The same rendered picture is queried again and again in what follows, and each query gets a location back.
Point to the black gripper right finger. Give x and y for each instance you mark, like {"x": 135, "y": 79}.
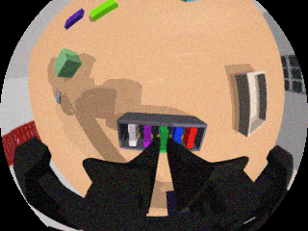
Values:
{"x": 191, "y": 175}

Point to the blue fuse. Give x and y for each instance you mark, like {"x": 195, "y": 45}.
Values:
{"x": 177, "y": 133}

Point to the white shallow tray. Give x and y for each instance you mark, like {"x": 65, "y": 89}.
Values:
{"x": 252, "y": 90}

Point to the bright green block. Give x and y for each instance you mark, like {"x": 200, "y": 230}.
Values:
{"x": 105, "y": 8}

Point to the pale green cube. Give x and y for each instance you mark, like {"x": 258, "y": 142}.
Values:
{"x": 67, "y": 63}

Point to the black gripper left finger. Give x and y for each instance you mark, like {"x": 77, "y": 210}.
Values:
{"x": 137, "y": 175}

